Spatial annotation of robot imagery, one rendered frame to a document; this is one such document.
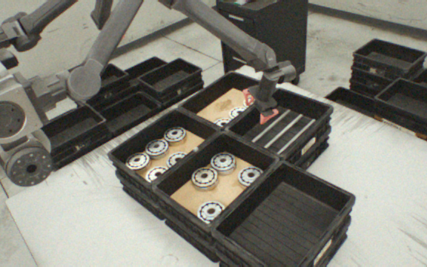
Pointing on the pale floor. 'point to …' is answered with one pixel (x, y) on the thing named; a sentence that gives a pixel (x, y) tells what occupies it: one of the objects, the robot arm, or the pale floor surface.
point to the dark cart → (269, 30)
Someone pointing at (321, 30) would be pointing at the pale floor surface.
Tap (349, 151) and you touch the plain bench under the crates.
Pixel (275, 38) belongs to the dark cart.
